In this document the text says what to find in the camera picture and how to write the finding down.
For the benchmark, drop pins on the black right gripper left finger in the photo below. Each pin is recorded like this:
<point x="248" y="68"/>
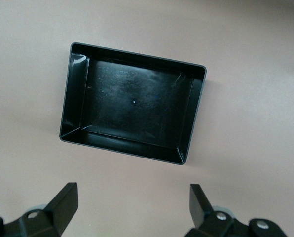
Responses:
<point x="60" y="209"/>

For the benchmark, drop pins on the black plastic box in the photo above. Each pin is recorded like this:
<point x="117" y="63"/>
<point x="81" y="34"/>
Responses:
<point x="134" y="103"/>

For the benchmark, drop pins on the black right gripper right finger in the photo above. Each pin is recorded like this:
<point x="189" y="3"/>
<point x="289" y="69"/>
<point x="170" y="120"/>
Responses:
<point x="201" y="212"/>

